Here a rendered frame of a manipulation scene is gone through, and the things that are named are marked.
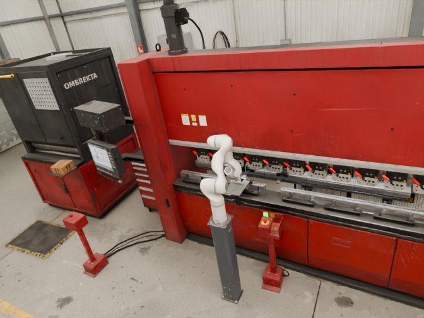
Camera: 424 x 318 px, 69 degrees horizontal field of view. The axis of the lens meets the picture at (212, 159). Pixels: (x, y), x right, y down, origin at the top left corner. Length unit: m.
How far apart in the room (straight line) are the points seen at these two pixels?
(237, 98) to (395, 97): 1.23
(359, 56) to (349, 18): 4.41
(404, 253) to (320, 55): 1.79
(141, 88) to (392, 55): 2.11
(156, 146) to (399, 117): 2.23
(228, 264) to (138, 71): 2.00
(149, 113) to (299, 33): 4.50
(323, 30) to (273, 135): 4.34
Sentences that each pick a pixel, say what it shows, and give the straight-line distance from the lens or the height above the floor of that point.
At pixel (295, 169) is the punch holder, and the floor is 1.24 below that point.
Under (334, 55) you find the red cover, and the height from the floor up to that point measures 2.25.
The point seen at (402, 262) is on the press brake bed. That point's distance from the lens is 3.23.
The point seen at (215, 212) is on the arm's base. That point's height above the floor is 1.12.
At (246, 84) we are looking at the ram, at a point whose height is 2.03.
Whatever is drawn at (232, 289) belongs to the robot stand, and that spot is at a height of 0.20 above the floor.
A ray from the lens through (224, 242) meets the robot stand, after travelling 2.82.
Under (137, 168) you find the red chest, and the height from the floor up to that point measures 0.82.
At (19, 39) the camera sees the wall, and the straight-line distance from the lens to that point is 9.78.
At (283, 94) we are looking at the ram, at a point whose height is 1.94.
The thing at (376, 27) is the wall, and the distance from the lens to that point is 6.84.
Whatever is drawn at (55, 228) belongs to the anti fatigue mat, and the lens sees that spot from 5.28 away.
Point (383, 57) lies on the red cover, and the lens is 2.45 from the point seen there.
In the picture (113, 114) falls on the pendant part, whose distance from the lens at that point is 3.10.
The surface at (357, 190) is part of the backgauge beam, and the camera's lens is 3.25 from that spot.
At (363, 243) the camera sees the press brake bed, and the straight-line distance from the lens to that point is 3.14.
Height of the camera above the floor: 2.76
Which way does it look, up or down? 28 degrees down
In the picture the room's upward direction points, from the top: 9 degrees counter-clockwise
